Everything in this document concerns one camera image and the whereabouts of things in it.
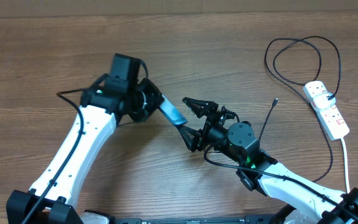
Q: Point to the white power strip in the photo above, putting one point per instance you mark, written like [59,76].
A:
[331,119]

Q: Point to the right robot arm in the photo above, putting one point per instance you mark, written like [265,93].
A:
[306,201]

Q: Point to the white USB charger plug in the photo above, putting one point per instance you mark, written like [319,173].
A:
[323,101]

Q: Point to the blue Galaxy smartphone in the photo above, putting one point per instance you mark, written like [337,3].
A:
[171,112]

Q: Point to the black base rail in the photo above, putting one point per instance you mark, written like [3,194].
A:
[179,220]

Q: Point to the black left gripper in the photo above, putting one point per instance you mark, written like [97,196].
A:
[155,99]

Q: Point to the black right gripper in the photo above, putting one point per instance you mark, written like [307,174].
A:
[214,116]

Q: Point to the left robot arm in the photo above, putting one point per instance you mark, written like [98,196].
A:
[53,197]

